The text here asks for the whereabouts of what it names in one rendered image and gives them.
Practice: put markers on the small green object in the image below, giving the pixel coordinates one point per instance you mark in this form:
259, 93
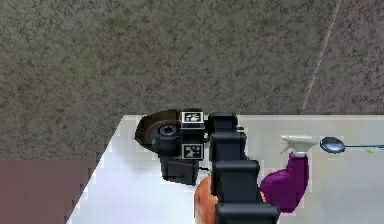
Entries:
240, 128

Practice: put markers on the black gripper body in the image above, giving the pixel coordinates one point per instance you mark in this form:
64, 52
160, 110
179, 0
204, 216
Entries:
168, 130

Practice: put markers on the orange round object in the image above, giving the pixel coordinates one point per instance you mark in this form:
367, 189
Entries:
204, 203

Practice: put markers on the dark brown bowl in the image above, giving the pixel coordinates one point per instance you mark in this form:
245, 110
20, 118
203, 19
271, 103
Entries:
146, 128

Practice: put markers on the grey metal spoon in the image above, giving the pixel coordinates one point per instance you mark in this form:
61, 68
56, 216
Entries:
332, 145

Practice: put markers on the purple spray bottle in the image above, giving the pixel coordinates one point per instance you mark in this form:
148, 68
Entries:
288, 185

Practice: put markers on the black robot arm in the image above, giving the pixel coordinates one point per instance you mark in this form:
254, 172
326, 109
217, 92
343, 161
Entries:
235, 176

